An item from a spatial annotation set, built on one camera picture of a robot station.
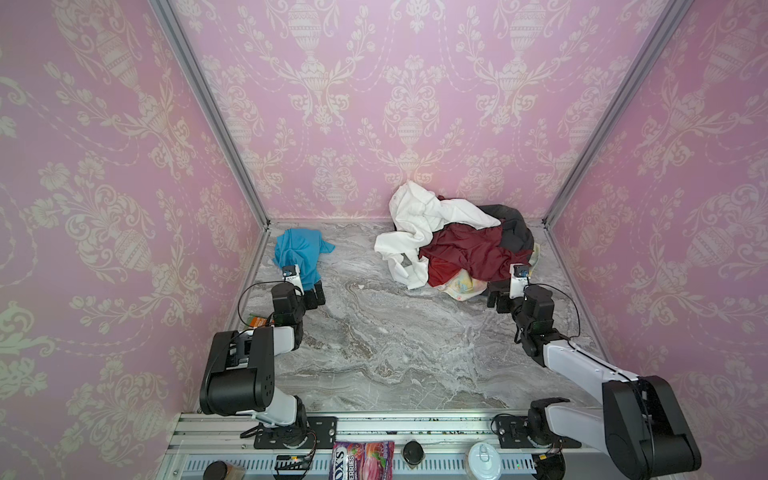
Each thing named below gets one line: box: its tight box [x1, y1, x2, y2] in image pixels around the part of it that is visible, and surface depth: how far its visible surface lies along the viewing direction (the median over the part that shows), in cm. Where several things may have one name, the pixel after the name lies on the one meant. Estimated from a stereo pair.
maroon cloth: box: [419, 196, 533, 287], surface depth 105 cm
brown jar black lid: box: [203, 460, 247, 480], surface depth 63 cm
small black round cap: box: [403, 440, 424, 465], surface depth 65 cm
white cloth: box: [374, 181, 502, 289], surface depth 107 cm
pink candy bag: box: [328, 441, 395, 480], surface depth 70 cm
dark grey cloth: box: [478, 204, 534, 252], surface depth 115 cm
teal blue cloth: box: [272, 228, 336, 291], surface depth 107 cm
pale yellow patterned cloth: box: [436, 242, 541, 301], surface depth 101 cm
